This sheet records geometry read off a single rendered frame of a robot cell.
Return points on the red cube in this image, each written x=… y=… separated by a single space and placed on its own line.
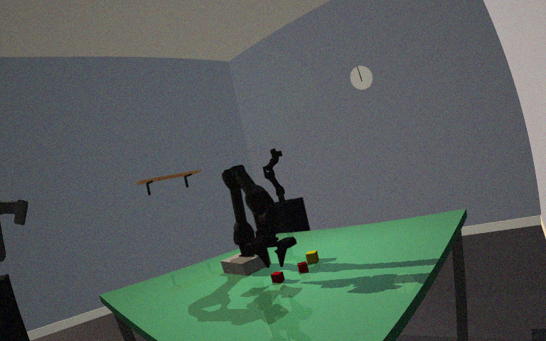
x=277 y=277
x=303 y=267

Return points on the yellow cube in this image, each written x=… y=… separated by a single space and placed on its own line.
x=312 y=256

